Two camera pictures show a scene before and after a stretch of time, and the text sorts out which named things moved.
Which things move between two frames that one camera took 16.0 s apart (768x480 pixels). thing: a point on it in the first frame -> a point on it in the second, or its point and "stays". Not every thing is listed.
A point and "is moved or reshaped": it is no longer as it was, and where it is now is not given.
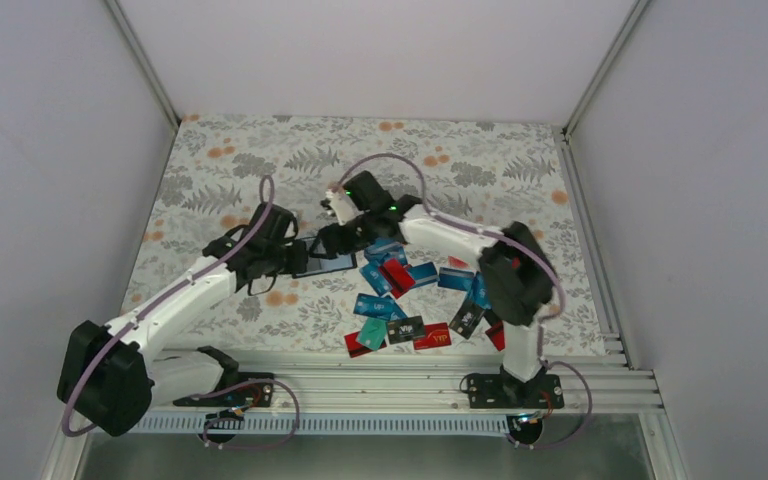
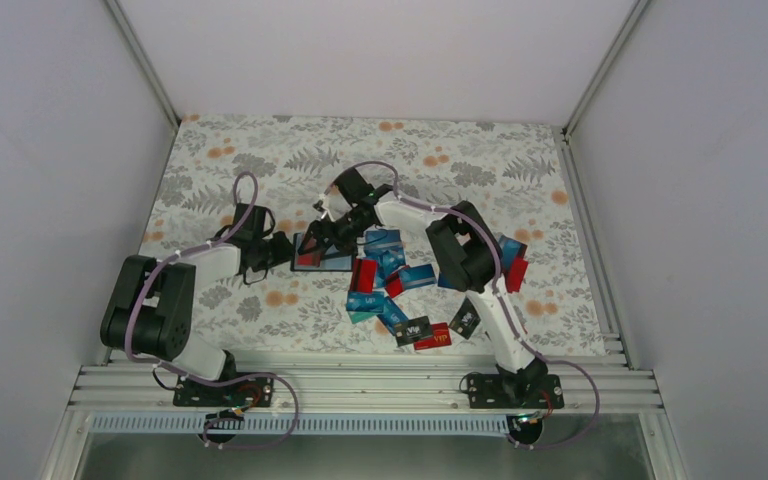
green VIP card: [373, 333] -> [361, 316]
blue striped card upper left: [384, 248] stays
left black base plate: [246, 390] stays
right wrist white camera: [343, 206] stays
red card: [398, 276] -> [363, 275]
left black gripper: [297, 264] stays
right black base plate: [501, 391] stays
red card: [355, 348] is moved or reshaped
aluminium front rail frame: [412, 380] stays
